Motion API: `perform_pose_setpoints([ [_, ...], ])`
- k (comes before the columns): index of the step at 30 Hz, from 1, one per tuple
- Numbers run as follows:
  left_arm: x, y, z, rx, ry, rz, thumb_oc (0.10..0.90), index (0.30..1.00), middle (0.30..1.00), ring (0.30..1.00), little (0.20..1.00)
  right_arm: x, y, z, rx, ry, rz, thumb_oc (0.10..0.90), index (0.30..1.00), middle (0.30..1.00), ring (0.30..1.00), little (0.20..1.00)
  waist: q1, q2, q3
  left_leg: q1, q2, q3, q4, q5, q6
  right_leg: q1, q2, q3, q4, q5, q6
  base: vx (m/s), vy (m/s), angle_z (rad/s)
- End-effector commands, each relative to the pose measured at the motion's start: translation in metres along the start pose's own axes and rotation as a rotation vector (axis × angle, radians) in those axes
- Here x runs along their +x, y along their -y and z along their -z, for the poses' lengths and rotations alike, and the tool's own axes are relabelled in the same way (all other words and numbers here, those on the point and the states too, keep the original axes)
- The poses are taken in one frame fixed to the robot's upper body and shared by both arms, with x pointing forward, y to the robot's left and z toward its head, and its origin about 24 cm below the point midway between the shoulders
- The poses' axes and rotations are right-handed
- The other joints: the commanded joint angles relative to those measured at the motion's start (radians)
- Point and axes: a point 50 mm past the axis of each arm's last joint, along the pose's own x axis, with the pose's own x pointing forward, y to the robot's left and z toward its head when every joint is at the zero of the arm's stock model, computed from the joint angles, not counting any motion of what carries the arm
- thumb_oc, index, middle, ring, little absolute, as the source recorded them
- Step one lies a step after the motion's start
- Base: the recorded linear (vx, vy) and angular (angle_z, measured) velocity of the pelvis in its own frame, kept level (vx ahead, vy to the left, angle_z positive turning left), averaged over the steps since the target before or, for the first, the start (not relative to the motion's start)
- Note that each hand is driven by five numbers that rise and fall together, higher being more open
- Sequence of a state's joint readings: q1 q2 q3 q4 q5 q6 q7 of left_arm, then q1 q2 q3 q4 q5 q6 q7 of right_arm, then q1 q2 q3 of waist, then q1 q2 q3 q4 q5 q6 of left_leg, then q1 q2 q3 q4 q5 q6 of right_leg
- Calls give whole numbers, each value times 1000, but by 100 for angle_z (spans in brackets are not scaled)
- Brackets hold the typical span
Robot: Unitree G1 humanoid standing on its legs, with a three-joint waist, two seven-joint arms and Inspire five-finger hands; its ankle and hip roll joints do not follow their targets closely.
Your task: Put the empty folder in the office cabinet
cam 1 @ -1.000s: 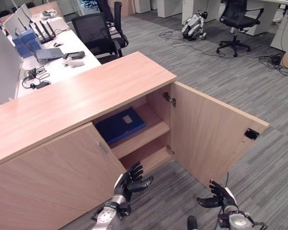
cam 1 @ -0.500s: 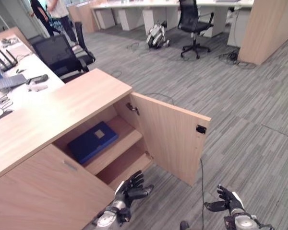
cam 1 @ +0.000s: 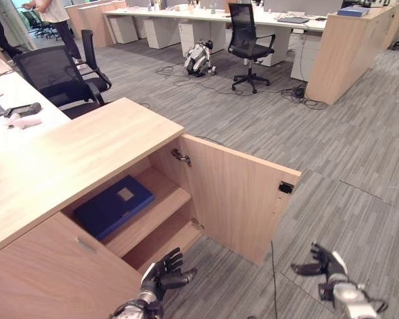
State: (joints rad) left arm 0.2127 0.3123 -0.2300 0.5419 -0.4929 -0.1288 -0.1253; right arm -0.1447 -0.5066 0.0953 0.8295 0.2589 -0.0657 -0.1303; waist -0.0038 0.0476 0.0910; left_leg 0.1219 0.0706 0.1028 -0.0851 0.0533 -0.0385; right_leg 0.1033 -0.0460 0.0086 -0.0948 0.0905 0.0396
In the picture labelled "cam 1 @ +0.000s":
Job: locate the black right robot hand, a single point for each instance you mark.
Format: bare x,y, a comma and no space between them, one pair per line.
329,264

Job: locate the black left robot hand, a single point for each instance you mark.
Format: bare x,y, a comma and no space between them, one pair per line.
159,277

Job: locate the wooden cabinet row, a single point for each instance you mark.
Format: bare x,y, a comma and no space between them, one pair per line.
93,20

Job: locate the closed wooden cabinet door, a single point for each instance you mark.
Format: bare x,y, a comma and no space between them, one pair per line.
46,282

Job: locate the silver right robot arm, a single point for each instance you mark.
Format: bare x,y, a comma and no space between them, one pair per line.
347,297

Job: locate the long white office desk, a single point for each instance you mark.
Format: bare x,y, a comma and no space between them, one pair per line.
203,16

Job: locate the long wooden cabinet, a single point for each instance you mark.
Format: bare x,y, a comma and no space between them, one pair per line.
342,50

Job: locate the blue folder with label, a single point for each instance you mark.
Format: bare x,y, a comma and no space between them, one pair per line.
113,206

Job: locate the metal door hinge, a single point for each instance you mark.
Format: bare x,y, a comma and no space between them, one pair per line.
181,157
197,223

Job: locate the wooden cabinet shelf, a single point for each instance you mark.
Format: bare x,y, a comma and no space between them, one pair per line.
153,219

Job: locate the open wooden cabinet door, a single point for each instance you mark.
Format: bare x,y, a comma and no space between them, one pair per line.
232,199

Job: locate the black mesh office chair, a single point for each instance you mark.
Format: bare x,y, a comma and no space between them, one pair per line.
50,76
94,66
247,40

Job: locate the silver quadruped robot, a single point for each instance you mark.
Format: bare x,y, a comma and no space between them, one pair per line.
197,58

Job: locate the white plush toy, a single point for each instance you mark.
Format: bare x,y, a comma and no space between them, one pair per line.
23,121

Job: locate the black handheld device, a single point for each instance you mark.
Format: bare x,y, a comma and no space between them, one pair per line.
22,109

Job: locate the white drawer pedestal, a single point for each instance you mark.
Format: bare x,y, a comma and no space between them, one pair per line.
304,61
123,30
161,33
279,46
203,36

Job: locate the black door latch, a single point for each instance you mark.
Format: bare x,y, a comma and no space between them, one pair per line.
285,187

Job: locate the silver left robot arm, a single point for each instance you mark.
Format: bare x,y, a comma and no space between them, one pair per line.
136,307

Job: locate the wooden office cabinet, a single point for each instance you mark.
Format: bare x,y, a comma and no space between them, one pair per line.
70,159

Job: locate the black power strip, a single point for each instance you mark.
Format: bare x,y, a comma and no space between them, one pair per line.
299,90

